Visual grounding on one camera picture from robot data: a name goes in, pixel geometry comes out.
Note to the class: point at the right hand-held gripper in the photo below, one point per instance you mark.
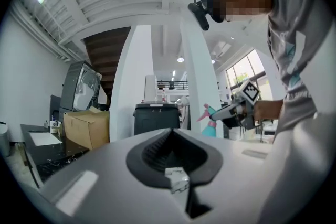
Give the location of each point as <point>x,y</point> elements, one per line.
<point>246,115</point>

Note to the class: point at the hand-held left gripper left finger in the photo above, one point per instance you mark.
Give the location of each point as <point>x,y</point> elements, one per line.
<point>105,178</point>

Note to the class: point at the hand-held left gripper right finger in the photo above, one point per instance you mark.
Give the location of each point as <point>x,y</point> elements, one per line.
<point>231,165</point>

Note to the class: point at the teal and pink spray bottle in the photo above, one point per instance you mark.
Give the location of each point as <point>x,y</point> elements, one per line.
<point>209,129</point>

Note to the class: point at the person's right forearm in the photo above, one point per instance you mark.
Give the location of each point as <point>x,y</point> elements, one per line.
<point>269,108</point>

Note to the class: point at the narrow white pillar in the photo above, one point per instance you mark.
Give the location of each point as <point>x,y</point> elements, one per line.
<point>202,73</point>

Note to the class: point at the large framed window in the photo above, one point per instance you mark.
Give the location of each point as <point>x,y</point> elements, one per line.
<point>246,73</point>

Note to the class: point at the brown cardboard box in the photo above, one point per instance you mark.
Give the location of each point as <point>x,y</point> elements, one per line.
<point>86,128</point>

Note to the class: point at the white marble table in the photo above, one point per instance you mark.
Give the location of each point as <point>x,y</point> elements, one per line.
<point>177,179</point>

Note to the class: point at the black marble counter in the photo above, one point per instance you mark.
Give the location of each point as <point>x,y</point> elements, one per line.
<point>52,157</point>

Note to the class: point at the black balcony railing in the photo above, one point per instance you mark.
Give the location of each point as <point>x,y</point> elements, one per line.
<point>173,85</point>

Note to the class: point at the dark grey wheeled bin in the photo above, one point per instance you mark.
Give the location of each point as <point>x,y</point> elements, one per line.
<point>157,119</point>

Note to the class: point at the white mug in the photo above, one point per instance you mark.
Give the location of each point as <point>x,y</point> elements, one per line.
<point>54,127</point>

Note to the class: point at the white rectangular basin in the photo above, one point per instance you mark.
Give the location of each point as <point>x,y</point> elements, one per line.
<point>44,138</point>

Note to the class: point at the white tall cabinet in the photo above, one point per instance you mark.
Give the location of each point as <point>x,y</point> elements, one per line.
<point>151,87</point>

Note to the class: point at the dark upright panel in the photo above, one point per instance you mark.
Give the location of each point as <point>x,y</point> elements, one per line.
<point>55,108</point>

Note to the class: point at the grey plastic-wrapped appliance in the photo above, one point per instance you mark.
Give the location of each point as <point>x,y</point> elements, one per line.
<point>78,86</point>

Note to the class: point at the wide white pillar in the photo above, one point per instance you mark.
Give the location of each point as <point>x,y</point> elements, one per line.
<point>131,81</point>

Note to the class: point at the grey printed t-shirt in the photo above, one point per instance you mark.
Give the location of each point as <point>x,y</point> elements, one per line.
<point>296,34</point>

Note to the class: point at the white trash bin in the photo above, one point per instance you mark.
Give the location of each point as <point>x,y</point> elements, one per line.
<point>4,139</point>

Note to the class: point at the brown wooden staircase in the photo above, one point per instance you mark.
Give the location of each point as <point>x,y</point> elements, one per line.
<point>107,57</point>

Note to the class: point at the white ceiling pipes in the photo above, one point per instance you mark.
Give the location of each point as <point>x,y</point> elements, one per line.
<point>39,31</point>

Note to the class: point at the black head-mounted camera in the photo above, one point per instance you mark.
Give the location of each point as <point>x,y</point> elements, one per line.
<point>199,15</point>

